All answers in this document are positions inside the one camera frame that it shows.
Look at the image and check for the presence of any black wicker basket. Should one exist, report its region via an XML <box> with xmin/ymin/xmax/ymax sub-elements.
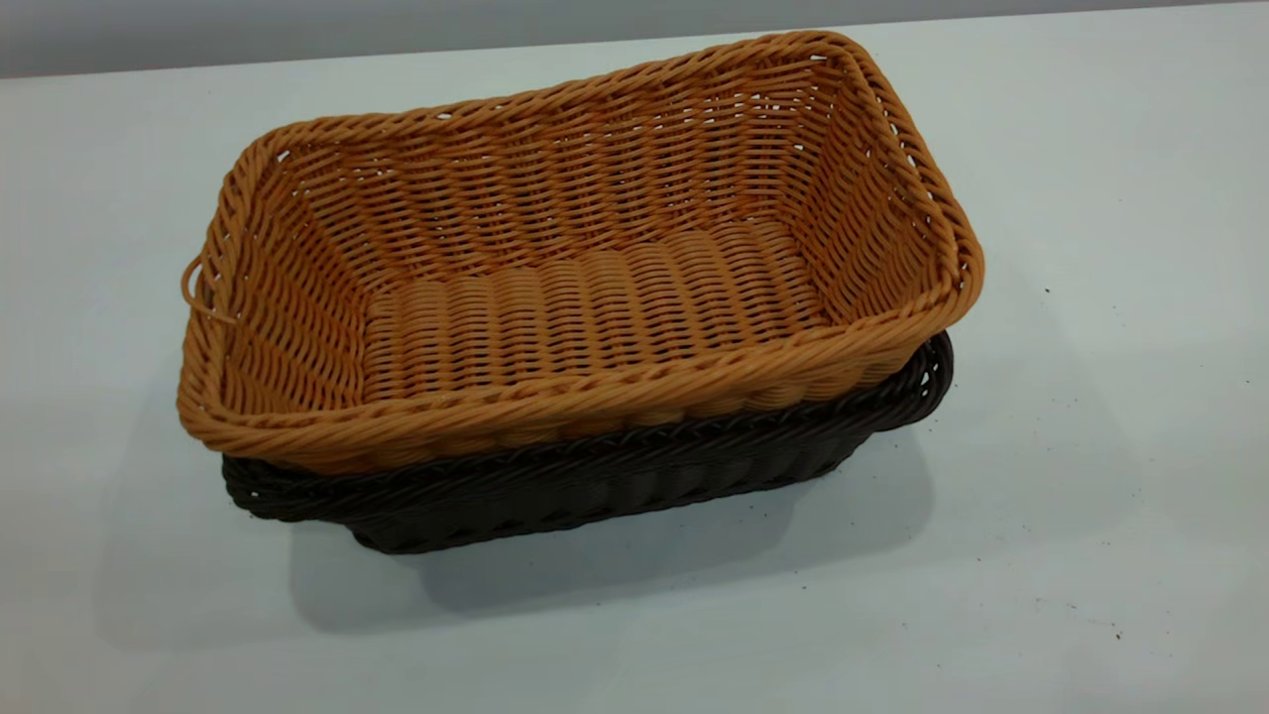
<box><xmin>221</xmin><ymin>330</ymin><xmax>955</xmax><ymax>555</ymax></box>

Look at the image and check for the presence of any orange wicker basket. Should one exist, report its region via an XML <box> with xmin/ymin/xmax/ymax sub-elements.
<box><xmin>176</xmin><ymin>30</ymin><xmax>986</xmax><ymax>476</ymax></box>

